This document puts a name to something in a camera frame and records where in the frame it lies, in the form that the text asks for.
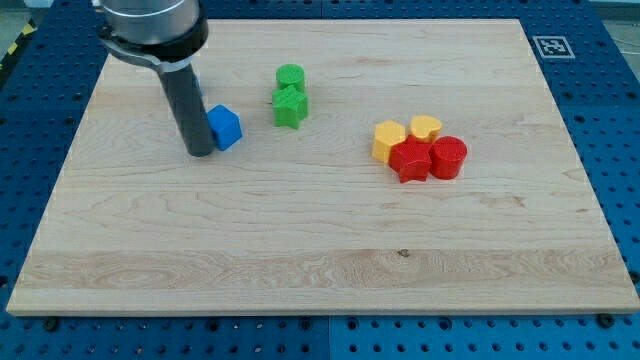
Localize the red cylinder block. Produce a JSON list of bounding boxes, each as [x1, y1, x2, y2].
[[430, 136, 468, 180]]

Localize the yellow hexagon block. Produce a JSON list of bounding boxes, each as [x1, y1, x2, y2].
[[371, 120, 406, 164]]

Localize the wooden board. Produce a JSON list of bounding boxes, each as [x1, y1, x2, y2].
[[7, 19, 639, 317]]

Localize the white fiducial marker tag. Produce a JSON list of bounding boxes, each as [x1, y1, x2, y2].
[[532, 35, 575, 59]]

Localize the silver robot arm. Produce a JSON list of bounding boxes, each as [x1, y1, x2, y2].
[[98, 0, 215, 157]]

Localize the blue cube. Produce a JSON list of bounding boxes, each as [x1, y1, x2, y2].
[[207, 105, 243, 151]]

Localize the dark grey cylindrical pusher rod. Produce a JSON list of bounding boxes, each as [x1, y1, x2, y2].
[[159, 65, 215, 157]]

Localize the red star block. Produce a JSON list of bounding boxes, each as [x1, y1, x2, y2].
[[389, 135, 432, 183]]

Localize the yellow heart block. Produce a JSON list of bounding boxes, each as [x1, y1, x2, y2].
[[410, 115, 442, 143]]

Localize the green cylinder block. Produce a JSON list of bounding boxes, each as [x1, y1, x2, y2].
[[276, 64, 305, 93]]

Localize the green star block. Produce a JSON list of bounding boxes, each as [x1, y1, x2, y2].
[[272, 85, 308, 129]]

